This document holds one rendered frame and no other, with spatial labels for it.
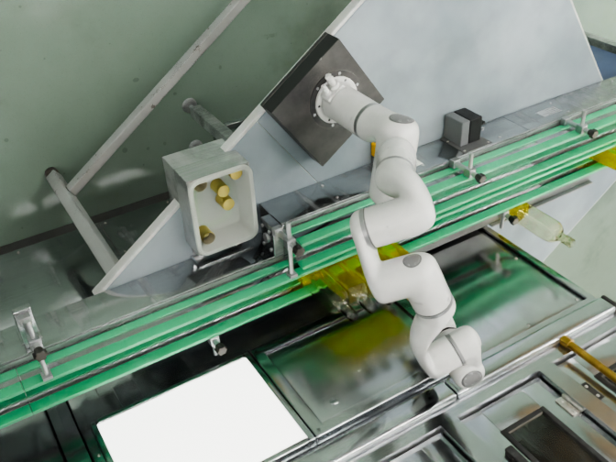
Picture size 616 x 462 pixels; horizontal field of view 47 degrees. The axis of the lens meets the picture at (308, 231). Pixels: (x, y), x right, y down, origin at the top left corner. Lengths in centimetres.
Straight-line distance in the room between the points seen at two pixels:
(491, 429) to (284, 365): 53
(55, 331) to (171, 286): 30
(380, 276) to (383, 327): 56
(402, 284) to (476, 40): 102
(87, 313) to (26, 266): 64
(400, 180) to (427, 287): 22
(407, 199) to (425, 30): 79
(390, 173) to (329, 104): 44
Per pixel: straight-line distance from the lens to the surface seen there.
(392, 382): 183
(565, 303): 217
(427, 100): 218
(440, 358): 160
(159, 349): 183
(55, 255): 247
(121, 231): 250
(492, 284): 220
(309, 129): 188
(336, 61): 185
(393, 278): 141
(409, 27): 205
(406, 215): 140
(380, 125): 166
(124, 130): 235
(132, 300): 185
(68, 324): 183
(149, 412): 182
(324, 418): 175
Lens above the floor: 226
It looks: 45 degrees down
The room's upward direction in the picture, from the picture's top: 132 degrees clockwise
